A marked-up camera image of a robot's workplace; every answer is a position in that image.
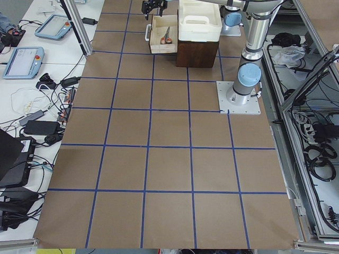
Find black laptop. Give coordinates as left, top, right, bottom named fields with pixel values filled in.
left=1, top=130, right=35, bottom=188

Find black power adapter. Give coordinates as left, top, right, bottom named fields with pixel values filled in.
left=23, top=120, right=60, bottom=135

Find aluminium frame post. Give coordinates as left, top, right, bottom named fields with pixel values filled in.
left=60, top=0, right=93, bottom=57

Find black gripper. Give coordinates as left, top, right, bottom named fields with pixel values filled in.
left=141, top=0, right=167, bottom=20

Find grey orange scissors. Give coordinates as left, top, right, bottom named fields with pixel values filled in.
left=160, top=26, right=173, bottom=45

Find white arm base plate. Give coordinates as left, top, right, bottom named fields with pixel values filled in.
left=216, top=81, right=261, bottom=115

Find upper blue teach pendant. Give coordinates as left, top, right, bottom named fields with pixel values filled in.
left=34, top=14, right=71, bottom=40

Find lower blue teach pendant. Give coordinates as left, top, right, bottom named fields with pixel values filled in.
left=3, top=47, right=44, bottom=79

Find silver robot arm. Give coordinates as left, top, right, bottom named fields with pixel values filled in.
left=212, top=1, right=283, bottom=101

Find crumpled white cloth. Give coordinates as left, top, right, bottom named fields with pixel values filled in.
left=272, top=46, right=305, bottom=68

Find dark wooden drawer cabinet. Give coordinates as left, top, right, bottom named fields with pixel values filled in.
left=176, top=40, right=219, bottom=68

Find wooden drawer with white handle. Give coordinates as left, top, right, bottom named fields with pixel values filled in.
left=145, top=15, right=178, bottom=54

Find blue teach pendant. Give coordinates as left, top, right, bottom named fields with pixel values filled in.
left=34, top=14, right=71, bottom=40
left=3, top=47, right=44, bottom=79

